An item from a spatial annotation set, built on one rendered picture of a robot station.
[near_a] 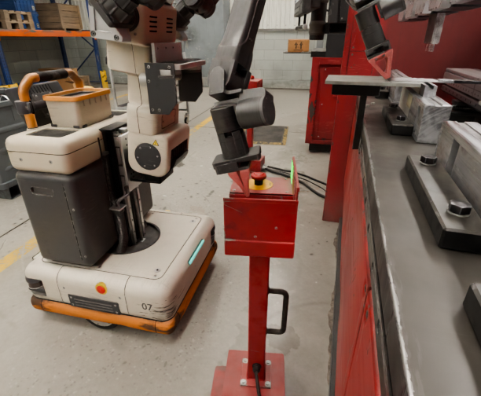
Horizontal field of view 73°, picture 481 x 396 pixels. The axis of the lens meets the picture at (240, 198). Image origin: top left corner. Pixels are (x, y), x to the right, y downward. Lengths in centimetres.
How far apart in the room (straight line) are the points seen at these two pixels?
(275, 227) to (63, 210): 86
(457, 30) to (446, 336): 182
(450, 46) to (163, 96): 146
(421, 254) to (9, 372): 147
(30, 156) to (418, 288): 121
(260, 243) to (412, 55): 151
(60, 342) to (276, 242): 113
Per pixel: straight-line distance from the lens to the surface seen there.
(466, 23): 208
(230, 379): 122
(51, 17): 883
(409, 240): 49
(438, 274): 44
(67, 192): 130
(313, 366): 142
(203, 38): 867
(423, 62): 205
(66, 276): 151
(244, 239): 74
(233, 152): 68
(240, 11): 74
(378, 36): 112
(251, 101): 64
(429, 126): 95
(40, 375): 155
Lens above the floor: 112
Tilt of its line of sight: 26 degrees down
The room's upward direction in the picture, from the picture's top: straight up
